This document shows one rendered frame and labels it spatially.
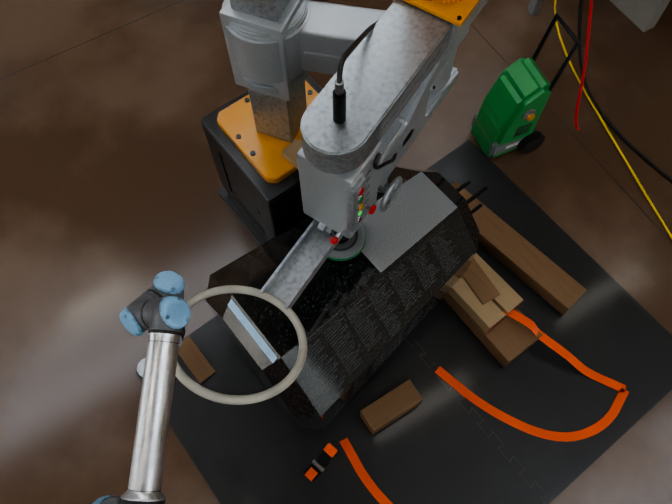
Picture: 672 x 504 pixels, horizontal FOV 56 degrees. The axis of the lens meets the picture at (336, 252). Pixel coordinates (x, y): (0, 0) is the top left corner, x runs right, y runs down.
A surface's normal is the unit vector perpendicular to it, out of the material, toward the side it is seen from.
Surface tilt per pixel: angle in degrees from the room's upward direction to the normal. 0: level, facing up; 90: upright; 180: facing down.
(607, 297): 0
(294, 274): 2
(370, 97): 0
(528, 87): 34
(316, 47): 90
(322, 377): 45
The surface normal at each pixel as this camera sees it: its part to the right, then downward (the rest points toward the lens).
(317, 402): 0.47, 0.18
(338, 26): -0.01, -0.41
